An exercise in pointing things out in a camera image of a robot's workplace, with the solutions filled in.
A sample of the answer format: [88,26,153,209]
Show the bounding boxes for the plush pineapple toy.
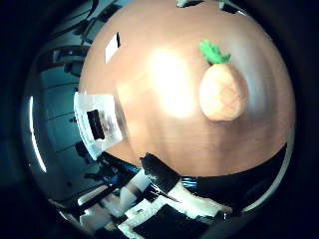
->
[197,39,249,122]

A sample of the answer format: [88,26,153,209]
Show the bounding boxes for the clear plastic container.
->
[73,91,130,161]

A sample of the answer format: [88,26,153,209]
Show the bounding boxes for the long ceiling light strip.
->
[28,95,48,173]

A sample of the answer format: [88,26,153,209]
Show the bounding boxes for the white paper label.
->
[104,32,122,65]

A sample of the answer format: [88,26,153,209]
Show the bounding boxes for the blue metal frame rail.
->
[180,176,200,189]

